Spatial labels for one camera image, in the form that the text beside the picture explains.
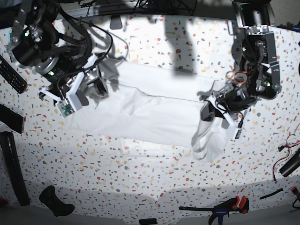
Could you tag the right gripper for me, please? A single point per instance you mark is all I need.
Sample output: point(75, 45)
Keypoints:
point(68, 102)

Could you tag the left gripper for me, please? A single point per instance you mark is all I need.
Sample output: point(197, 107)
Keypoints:
point(233, 108)

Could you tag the white T-shirt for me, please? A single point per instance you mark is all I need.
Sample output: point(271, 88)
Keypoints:
point(156, 105)

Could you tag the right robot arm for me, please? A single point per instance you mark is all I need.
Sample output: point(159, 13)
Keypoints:
point(49, 42)

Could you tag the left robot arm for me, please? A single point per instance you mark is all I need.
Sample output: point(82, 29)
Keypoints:
point(257, 75)

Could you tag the black table clip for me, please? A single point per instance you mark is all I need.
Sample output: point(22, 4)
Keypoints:
point(115, 22)

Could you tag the terrazzo patterned tablecloth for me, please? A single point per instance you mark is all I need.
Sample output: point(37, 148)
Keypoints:
point(132, 179)

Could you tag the black remote control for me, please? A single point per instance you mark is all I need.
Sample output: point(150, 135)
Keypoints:
point(12, 77)

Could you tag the black flat box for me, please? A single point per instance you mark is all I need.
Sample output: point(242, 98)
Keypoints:
point(13, 120)

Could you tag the black bar clamp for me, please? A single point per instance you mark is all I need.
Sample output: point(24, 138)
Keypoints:
point(219, 211)

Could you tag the black cylinder flashlight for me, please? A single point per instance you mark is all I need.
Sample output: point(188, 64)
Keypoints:
point(291, 165)

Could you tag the black curved stand leg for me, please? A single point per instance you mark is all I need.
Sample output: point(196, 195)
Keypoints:
point(8, 147)

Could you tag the black game controller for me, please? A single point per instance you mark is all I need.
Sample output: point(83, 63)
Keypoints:
point(59, 209)

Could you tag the small black rectangular device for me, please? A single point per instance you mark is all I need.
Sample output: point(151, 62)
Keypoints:
point(148, 221)

